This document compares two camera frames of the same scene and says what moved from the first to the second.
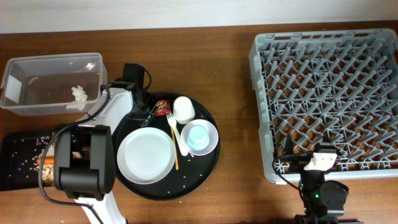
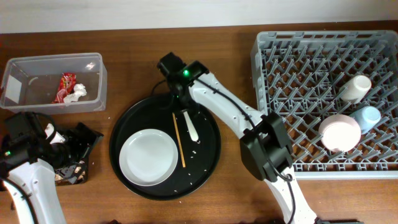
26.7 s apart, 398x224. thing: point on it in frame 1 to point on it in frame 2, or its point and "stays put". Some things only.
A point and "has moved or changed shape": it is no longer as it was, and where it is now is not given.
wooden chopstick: (175, 147) to (179, 140)
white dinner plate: (146, 155) stays put
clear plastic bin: (53, 85) stays put
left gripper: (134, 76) to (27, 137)
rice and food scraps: (48, 164) has moved or changed shape
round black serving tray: (195, 135) stays put
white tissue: (80, 98) has moved or changed shape
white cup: (183, 110) to (356, 89)
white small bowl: (199, 137) to (339, 132)
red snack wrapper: (163, 107) to (66, 86)
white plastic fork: (184, 150) to (191, 126)
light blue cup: (198, 139) to (368, 116)
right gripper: (298, 165) to (183, 107)
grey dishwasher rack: (335, 87) stays put
